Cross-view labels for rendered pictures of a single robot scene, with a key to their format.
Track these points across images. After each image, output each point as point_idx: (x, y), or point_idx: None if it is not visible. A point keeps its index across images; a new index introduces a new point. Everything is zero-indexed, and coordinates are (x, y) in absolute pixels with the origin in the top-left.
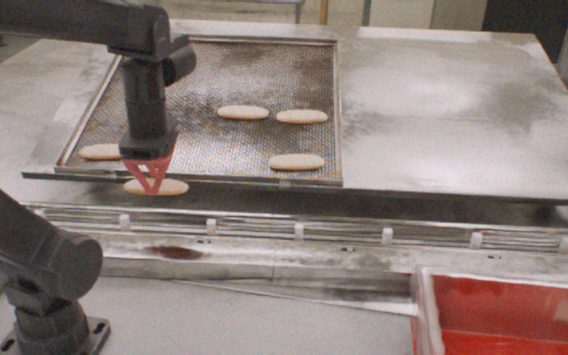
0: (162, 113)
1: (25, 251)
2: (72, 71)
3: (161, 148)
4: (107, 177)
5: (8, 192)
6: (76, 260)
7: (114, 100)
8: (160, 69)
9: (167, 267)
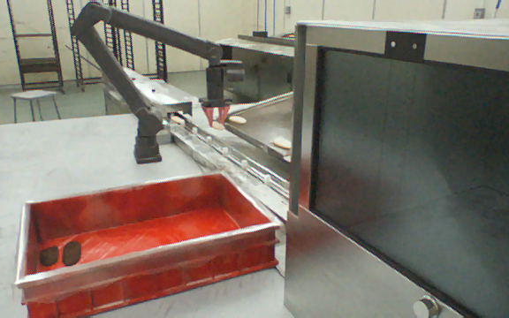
0: (215, 89)
1: (132, 106)
2: None
3: (205, 102)
4: (225, 127)
5: (212, 128)
6: (147, 119)
7: (269, 107)
8: (215, 71)
9: (194, 154)
